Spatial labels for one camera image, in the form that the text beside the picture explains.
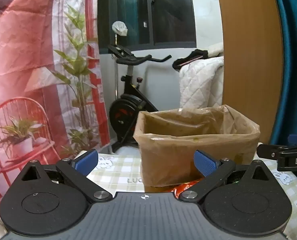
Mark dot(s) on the white quilted blanket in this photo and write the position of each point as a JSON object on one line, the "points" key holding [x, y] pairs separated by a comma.
{"points": [[201, 85]]}

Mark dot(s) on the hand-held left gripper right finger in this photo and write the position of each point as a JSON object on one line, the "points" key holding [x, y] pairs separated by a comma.
{"points": [[204, 163]]}

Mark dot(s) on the black garment with pink trim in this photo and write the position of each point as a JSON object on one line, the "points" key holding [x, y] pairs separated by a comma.
{"points": [[188, 57]]}

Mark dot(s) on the white bag on pole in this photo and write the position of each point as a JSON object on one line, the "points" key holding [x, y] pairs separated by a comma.
{"points": [[120, 28]]}

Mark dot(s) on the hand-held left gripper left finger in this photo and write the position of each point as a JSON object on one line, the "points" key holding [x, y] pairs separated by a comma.
{"points": [[87, 161]]}

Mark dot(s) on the black exercise bike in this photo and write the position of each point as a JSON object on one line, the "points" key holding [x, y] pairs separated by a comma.
{"points": [[128, 105]]}

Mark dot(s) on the teal curtain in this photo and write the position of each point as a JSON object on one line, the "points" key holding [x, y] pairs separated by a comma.
{"points": [[293, 55]]}

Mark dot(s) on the printed wall cloth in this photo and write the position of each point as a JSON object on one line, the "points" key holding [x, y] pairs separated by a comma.
{"points": [[33, 80]]}

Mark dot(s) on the wooden board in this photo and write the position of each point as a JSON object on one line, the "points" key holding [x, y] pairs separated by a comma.
{"points": [[248, 55]]}

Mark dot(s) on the white fluffy cloth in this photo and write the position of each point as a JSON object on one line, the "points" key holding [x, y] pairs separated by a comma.
{"points": [[216, 48]]}

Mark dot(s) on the cardboard box with plastic liner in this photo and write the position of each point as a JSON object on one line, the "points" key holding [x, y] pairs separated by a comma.
{"points": [[188, 150]]}

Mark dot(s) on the red snack packet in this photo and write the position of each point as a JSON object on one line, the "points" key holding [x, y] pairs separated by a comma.
{"points": [[182, 189]]}

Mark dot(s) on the checked tablecloth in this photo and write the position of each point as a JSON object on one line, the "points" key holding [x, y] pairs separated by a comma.
{"points": [[118, 172]]}

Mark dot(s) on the dark window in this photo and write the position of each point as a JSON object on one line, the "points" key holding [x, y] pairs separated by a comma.
{"points": [[151, 12]]}

